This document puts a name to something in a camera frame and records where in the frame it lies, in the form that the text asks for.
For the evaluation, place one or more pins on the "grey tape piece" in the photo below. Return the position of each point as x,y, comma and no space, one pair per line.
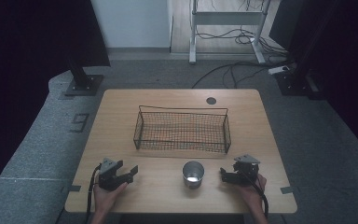
286,189
74,188

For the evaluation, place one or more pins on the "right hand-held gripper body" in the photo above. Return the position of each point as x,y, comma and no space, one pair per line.
246,170

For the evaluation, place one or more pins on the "grey round table grommet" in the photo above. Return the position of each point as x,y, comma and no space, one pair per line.
211,100

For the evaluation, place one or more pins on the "person's left hand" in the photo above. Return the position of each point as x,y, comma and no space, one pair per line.
105,196

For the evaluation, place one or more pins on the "black metal stand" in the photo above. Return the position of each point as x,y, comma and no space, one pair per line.
298,77
82,77

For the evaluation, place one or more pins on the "black curtain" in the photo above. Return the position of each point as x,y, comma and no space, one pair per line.
348,62
28,62

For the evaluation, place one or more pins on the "person's right hand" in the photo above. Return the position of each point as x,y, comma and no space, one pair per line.
252,192

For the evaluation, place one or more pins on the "white power strip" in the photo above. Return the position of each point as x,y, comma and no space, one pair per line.
278,70

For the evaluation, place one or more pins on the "white desk frame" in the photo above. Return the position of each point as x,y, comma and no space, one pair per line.
227,18

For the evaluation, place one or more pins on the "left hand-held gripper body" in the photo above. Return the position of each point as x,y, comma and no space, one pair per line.
108,178

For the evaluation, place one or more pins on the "silver metal cup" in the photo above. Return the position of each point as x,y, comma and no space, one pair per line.
193,174

